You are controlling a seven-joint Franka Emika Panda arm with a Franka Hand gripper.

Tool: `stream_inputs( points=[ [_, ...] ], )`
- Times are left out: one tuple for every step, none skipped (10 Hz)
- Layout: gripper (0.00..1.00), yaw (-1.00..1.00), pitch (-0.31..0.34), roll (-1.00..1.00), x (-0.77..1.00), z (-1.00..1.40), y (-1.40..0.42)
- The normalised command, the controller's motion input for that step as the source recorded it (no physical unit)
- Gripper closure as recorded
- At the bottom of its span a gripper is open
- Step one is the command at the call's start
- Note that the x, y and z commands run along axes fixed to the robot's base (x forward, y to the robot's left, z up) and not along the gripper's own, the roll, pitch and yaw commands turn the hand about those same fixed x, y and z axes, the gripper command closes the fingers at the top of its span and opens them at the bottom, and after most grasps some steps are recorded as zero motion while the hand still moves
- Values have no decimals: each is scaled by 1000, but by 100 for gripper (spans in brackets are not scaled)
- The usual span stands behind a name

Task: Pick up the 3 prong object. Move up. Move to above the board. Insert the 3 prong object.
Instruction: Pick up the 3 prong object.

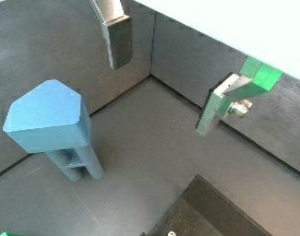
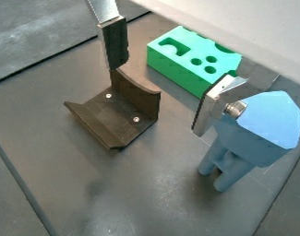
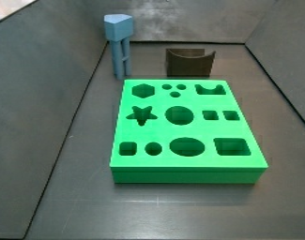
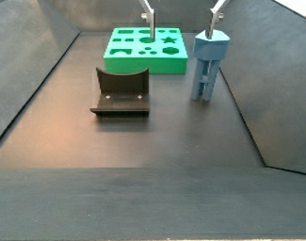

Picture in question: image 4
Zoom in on black curved holder bracket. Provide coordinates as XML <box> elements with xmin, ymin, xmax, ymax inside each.
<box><xmin>90</xmin><ymin>69</ymin><xmax>150</xmax><ymax>115</ymax></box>

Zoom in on blue three prong peg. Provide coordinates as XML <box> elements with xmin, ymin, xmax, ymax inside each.
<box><xmin>192</xmin><ymin>30</ymin><xmax>230</xmax><ymax>102</ymax></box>

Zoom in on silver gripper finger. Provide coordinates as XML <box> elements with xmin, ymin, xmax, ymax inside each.
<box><xmin>140</xmin><ymin>0</ymin><xmax>156</xmax><ymax>40</ymax></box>
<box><xmin>206</xmin><ymin>0</ymin><xmax>230</xmax><ymax>39</ymax></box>

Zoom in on green shape sorter board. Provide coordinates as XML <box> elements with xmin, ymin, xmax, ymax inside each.
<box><xmin>103</xmin><ymin>27</ymin><xmax>188</xmax><ymax>74</ymax></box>

